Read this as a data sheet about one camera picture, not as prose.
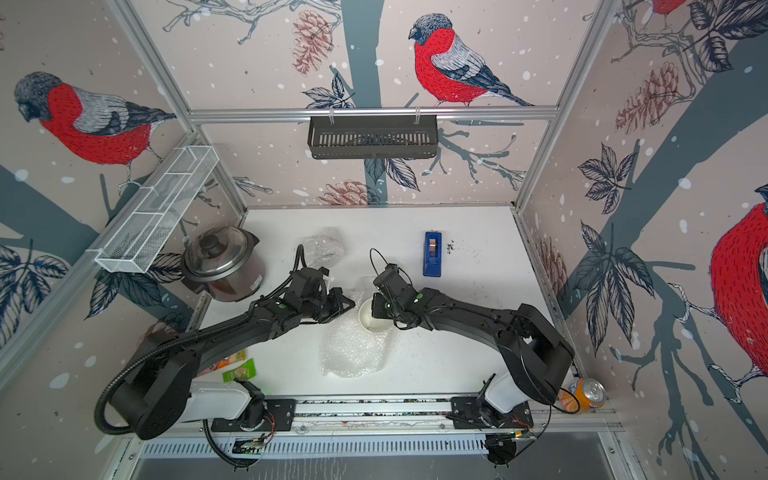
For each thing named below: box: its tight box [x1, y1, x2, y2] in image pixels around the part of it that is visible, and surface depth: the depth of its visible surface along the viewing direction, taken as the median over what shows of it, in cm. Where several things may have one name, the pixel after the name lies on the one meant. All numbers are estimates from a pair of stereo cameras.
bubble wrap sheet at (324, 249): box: [303, 229, 345, 270], surface depth 100 cm
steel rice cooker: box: [180, 226, 266, 302], surface depth 87 cm
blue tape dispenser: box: [423, 231, 443, 278], surface depth 103 cm
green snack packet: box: [222, 358, 257, 383], surface depth 81 cm
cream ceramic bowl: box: [358, 298, 394, 333], surface depth 89 cm
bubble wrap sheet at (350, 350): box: [320, 276, 394, 378], surface depth 85 cm
